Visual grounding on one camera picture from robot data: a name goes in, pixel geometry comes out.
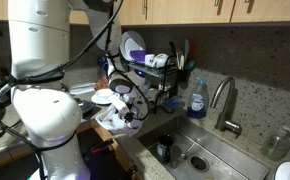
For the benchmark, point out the white flat tray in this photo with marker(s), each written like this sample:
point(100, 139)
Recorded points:
point(81, 89)

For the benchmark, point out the teal round scoop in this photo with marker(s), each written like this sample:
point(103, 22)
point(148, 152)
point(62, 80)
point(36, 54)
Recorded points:
point(191, 64)

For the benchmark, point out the clear pump soap dispenser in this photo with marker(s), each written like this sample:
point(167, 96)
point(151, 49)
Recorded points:
point(276, 146)

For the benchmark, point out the stainless steel sink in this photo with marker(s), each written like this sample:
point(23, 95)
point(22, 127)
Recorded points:
point(218, 156)

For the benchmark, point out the blue dish soap bottle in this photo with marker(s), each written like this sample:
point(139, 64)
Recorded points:
point(196, 103)

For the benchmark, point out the clear drinking glass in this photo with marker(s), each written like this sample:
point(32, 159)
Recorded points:
point(175, 160)

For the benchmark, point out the white dinner plate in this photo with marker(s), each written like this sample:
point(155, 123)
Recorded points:
point(133, 41)

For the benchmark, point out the black spatula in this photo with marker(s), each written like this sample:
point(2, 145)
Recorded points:
point(172, 48)

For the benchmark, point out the brushed steel faucet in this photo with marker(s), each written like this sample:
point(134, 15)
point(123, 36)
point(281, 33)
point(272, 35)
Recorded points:
point(222, 123)

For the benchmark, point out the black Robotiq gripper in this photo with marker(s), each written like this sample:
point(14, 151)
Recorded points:
point(128, 116)

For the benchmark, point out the silver cutlery bunch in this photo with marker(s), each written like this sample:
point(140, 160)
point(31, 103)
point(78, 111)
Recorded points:
point(180, 60)

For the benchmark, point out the teal spatula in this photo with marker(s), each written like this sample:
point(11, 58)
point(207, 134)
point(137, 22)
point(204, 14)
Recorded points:
point(186, 46)

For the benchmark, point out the white saucer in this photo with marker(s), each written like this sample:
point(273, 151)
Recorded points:
point(98, 100)

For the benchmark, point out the wooden wall cabinet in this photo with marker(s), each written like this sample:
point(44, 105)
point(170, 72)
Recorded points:
point(185, 10)

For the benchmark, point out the red spatula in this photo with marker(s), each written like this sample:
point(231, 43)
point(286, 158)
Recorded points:
point(192, 50)

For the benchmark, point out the white mug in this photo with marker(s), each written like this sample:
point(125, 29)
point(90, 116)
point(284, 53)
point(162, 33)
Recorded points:
point(161, 60)

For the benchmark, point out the white teacup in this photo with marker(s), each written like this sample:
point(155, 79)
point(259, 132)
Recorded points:
point(104, 93)

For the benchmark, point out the small white cup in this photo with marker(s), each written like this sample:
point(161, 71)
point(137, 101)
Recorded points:
point(149, 60)

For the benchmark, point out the metal spoon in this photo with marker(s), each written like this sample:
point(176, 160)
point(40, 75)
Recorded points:
point(183, 155)

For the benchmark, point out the black utensil holder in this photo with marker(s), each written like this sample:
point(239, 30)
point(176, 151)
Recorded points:
point(184, 78)

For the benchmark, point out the sink drain strainer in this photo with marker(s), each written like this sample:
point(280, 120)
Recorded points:
point(198, 162)

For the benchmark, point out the blue dish sponge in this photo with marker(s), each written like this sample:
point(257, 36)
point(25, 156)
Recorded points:
point(172, 103)

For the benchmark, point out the black mug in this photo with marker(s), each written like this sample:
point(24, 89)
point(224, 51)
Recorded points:
point(165, 148)

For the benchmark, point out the white plastic takeout bag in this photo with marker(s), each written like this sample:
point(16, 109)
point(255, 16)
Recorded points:
point(110, 121)

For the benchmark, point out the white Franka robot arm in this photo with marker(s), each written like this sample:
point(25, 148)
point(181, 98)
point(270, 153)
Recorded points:
point(48, 113)

